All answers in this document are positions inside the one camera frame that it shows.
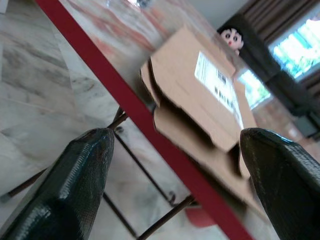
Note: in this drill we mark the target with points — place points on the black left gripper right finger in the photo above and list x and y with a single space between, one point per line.
287 185

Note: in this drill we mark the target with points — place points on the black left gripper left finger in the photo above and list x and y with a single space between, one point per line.
72 185

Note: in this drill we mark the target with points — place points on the brown cardboard box white label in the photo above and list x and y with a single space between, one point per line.
185 82

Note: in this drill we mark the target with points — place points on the red plastic stool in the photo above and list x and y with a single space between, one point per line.
200 217

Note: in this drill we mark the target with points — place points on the marble table red edge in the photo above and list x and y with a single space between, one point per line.
140 110

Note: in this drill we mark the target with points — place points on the bright window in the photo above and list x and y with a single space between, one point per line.
297 52

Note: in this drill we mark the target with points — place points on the cartoon boy doll black hair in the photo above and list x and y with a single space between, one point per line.
231 37

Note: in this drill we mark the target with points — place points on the dark brown curtain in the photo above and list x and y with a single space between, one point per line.
270 20

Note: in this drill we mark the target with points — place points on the dark metal table frame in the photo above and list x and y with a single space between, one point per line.
140 163

